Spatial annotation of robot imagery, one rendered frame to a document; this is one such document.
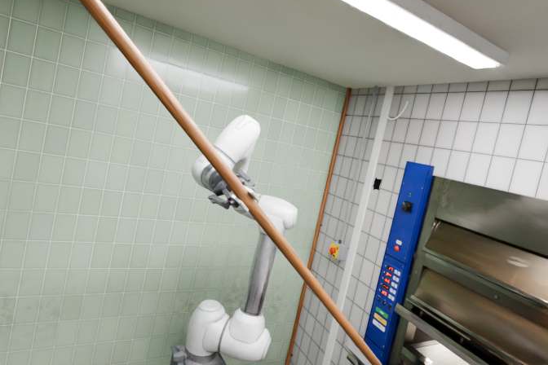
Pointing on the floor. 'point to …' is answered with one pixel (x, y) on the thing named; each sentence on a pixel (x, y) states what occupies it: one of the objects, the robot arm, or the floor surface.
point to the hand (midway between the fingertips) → (245, 197)
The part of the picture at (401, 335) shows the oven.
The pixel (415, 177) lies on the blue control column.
